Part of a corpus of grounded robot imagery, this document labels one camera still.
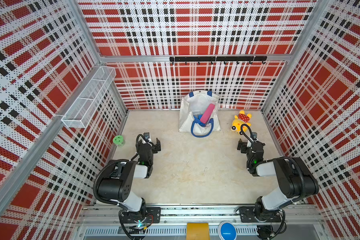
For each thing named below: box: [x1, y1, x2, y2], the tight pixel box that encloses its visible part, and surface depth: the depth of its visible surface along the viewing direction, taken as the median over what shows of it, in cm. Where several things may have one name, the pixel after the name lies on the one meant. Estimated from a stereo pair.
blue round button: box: [218, 222, 237, 240], surface depth 69 cm
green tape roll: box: [112, 135, 125, 147], surface depth 100 cm
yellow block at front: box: [186, 222, 210, 240], surface depth 72 cm
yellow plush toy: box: [230, 110, 252, 135], surface depth 110 cm
